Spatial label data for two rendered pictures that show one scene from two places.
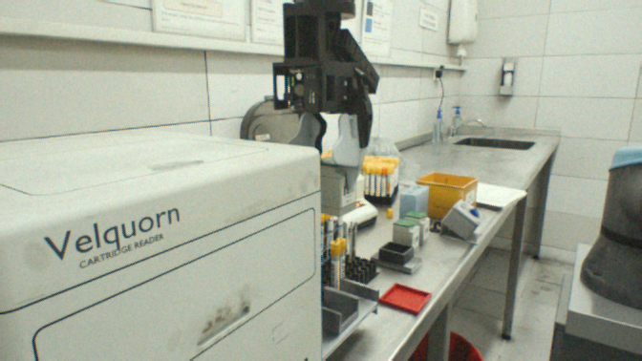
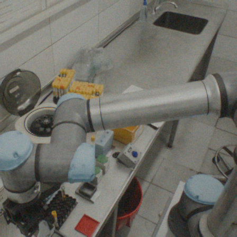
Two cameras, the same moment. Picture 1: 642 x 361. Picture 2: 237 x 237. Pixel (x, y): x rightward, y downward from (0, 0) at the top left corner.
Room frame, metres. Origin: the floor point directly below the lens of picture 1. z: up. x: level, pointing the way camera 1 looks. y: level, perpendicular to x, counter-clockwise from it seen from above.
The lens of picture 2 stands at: (0.13, -0.13, 1.85)
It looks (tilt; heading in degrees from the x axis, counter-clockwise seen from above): 40 degrees down; 359
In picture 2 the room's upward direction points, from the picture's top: 1 degrees counter-clockwise
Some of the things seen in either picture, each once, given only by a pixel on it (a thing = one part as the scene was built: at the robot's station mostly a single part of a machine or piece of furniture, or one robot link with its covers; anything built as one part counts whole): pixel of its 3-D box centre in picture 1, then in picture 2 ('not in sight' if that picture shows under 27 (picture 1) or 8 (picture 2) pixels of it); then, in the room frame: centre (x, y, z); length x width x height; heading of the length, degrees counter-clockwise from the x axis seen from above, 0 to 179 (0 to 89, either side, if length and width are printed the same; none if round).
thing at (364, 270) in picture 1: (336, 257); (54, 207); (0.67, -0.02, 0.93); 0.17 x 0.09 x 0.11; 147
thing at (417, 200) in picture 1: (414, 208); (104, 144); (0.97, -0.23, 0.92); 0.10 x 0.07 x 0.10; 148
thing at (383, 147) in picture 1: (382, 151); (98, 57); (1.71, -0.25, 0.94); 0.20 x 0.17 x 0.14; 118
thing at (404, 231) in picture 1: (405, 236); (94, 174); (0.82, -0.18, 0.91); 0.05 x 0.04 x 0.07; 56
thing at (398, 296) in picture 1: (405, 298); (87, 225); (0.62, -0.14, 0.88); 0.07 x 0.07 x 0.01; 56
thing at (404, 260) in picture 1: (395, 255); (88, 190); (0.76, -0.15, 0.89); 0.09 x 0.05 x 0.04; 55
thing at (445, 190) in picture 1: (445, 196); (126, 126); (1.09, -0.34, 0.92); 0.13 x 0.13 x 0.10; 53
